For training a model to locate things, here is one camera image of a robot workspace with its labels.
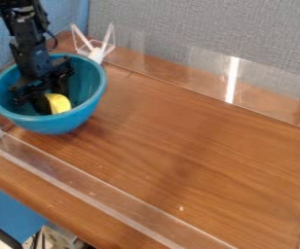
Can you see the clear acrylic front barrier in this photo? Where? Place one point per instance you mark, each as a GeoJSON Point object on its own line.
{"type": "Point", "coordinates": [135, 213]}

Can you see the clear acrylic barrier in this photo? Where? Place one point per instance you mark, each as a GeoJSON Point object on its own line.
{"type": "Point", "coordinates": [261, 88]}
{"type": "Point", "coordinates": [135, 213]}

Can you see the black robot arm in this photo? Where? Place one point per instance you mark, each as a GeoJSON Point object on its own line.
{"type": "Point", "coordinates": [34, 41]}

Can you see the clear acrylic back barrier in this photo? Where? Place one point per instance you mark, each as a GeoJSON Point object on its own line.
{"type": "Point", "coordinates": [261, 88]}

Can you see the yellow wedge object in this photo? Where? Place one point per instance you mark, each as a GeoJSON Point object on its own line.
{"type": "Point", "coordinates": [58, 102]}

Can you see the blue bowl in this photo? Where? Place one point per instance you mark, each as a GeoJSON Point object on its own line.
{"type": "Point", "coordinates": [86, 86]}

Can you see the orange white plunger toy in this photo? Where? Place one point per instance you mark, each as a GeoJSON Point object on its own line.
{"type": "Point", "coordinates": [97, 55]}

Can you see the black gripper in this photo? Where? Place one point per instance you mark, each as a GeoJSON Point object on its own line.
{"type": "Point", "coordinates": [30, 90]}

